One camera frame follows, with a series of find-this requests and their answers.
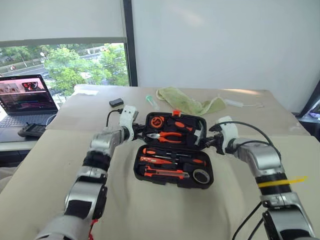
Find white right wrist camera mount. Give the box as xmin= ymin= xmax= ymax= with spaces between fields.
xmin=215 ymin=115 xmax=240 ymax=149

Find orange handled pliers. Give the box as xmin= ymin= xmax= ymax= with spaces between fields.
xmin=146 ymin=131 xmax=184 ymax=144

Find black lower arm cable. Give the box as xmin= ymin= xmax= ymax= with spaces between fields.
xmin=231 ymin=201 xmax=266 ymax=240

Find white side desk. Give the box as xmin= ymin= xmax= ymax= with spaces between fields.
xmin=0 ymin=139 xmax=39 ymax=152

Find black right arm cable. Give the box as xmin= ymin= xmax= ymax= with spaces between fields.
xmin=219 ymin=121 xmax=283 ymax=161

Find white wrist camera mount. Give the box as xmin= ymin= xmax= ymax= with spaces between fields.
xmin=119 ymin=105 xmax=140 ymax=141
xmin=215 ymin=115 xmax=240 ymax=149

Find white roller blind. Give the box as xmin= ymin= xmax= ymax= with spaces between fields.
xmin=0 ymin=0 xmax=127 ymax=47

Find black electrical tape roll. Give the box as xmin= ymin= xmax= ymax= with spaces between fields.
xmin=192 ymin=168 xmax=211 ymax=185

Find orange test pen screwdriver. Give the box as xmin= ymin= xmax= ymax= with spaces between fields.
xmin=139 ymin=156 xmax=174 ymax=165

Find clear tube green cap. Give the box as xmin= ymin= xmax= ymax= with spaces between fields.
xmin=145 ymin=94 xmax=161 ymax=110

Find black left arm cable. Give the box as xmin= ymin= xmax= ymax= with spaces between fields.
xmin=106 ymin=108 xmax=124 ymax=129

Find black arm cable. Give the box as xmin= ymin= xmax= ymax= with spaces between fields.
xmin=231 ymin=201 xmax=266 ymax=240
xmin=106 ymin=108 xmax=124 ymax=129
xmin=219 ymin=121 xmax=283 ymax=161

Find beige table cover cloth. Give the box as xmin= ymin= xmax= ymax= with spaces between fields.
xmin=44 ymin=84 xmax=311 ymax=137
xmin=0 ymin=128 xmax=320 ymax=240

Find white laptop cable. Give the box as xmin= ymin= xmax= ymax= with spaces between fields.
xmin=45 ymin=113 xmax=58 ymax=126

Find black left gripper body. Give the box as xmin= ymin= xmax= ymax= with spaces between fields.
xmin=129 ymin=123 xmax=143 ymax=142

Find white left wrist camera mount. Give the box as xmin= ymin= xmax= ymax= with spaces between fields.
xmin=119 ymin=105 xmax=140 ymax=141

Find orange black handled screwdriver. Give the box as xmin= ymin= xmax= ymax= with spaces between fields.
xmin=152 ymin=154 xmax=207 ymax=166
xmin=142 ymin=147 xmax=180 ymax=158

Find orange black utility knife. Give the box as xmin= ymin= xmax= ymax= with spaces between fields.
xmin=143 ymin=165 xmax=190 ymax=179

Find orange black tape measure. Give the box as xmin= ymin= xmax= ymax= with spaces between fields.
xmin=150 ymin=116 xmax=165 ymax=129

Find green towel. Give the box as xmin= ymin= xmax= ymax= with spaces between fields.
xmin=155 ymin=86 xmax=227 ymax=117

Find open laptop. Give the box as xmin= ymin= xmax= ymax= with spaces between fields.
xmin=0 ymin=74 xmax=60 ymax=144

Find black handheld controller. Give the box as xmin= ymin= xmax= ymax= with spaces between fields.
xmin=17 ymin=122 xmax=47 ymax=138

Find red cord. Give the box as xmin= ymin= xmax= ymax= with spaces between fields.
xmin=88 ymin=218 xmax=99 ymax=240

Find black window frame post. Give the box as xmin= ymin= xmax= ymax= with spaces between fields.
xmin=122 ymin=0 xmax=139 ymax=88

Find black tool case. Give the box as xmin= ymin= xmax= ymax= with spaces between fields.
xmin=133 ymin=111 xmax=214 ymax=190

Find yellow tape band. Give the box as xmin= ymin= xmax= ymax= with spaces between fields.
xmin=257 ymin=175 xmax=309 ymax=189

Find steel claw hammer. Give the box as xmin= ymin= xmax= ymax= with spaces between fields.
xmin=192 ymin=121 xmax=207 ymax=146

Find small black box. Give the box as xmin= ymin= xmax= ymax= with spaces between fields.
xmin=108 ymin=98 xmax=125 ymax=108

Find dark slanted frame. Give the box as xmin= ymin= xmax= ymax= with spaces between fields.
xmin=298 ymin=79 xmax=320 ymax=119

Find short orange black screwdriver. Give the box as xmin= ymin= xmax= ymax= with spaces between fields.
xmin=166 ymin=119 xmax=194 ymax=133

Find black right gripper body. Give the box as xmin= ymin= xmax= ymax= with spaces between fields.
xmin=213 ymin=132 xmax=228 ymax=155

